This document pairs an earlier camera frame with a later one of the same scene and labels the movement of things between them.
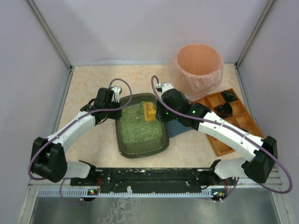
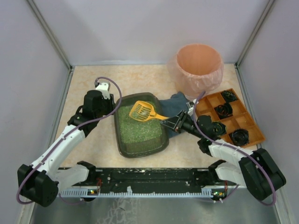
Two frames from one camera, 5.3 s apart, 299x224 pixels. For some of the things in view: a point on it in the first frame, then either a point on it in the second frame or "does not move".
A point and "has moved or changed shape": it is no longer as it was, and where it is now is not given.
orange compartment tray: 242,119 does not move
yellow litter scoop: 149,111 has moved or changed shape
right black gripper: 161,114 → 178,122
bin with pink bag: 197,70 does not move
